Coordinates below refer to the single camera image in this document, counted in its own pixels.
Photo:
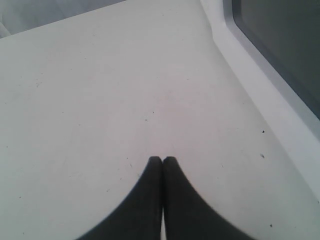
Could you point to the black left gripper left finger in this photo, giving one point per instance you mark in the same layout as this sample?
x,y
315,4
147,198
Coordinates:
x,y
139,215

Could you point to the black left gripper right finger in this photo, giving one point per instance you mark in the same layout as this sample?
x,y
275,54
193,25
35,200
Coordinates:
x,y
186,215

